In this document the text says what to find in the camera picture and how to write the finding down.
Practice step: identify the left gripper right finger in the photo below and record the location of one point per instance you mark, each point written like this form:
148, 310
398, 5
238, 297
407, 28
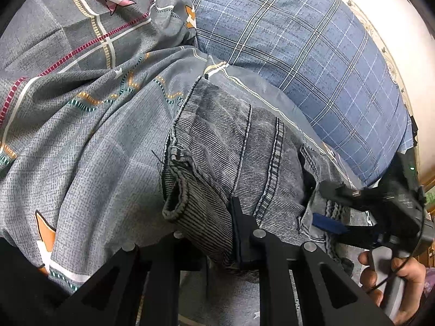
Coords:
298, 284

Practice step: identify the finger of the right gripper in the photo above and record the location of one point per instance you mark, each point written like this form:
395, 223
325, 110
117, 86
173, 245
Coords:
329, 225

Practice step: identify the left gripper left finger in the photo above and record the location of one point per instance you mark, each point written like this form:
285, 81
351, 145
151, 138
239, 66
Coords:
137, 286

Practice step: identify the grey denim pants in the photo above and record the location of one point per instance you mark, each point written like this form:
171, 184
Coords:
220, 147

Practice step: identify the person's right hand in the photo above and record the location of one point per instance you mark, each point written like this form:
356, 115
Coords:
413, 272

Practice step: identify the blue plaid pillow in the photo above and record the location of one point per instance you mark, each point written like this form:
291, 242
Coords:
320, 55

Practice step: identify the grey patterned bed sheet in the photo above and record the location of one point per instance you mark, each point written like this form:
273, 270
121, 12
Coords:
89, 92

